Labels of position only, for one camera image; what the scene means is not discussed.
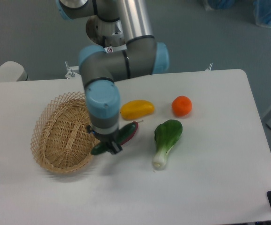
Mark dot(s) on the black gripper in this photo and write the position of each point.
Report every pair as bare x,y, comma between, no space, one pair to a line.
106,136

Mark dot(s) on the green cucumber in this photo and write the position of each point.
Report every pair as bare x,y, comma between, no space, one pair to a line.
101,148

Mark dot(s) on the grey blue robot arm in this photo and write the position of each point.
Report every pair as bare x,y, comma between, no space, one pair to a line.
144,56

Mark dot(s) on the woven wicker basket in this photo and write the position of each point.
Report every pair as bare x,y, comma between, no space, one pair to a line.
60,142

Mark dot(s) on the purple sweet potato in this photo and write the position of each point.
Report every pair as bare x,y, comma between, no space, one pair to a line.
127,132

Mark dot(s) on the yellow mango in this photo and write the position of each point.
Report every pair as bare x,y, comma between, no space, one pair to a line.
136,109

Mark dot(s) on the green bok choy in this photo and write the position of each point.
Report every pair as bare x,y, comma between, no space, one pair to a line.
166,135

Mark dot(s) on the orange tangerine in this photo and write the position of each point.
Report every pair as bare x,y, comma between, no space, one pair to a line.
181,106

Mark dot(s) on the white chair armrest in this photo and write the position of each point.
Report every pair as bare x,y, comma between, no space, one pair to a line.
12,71

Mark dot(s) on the blue plastic bag middle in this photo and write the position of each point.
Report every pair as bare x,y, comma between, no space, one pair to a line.
217,4

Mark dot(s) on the blue plastic bag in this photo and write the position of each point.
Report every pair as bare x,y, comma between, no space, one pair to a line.
217,4
262,13

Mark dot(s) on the blue plastic bag right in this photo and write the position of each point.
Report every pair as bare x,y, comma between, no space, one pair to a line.
262,13

